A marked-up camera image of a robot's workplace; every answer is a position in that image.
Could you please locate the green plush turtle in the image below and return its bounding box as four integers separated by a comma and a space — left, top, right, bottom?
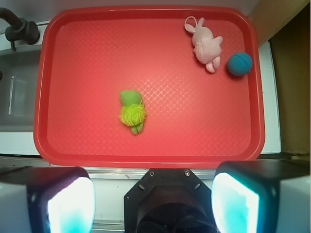
119, 90, 147, 135

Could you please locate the pink plush bunny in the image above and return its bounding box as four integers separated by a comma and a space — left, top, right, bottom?
184, 16, 223, 73

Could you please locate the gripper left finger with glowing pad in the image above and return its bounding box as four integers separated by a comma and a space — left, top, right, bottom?
0, 166, 95, 233

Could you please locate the red plastic tray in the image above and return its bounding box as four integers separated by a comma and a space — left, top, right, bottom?
34, 6, 265, 168

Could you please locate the blue textured ball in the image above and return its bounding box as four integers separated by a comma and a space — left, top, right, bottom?
227, 52, 253, 76

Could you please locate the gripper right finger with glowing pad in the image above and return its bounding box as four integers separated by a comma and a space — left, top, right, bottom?
211, 161, 311, 233

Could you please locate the dark grey faucet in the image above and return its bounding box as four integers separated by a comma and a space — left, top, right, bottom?
0, 7, 40, 51

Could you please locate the grey sink basin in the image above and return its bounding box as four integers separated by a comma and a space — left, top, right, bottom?
0, 46, 41, 133

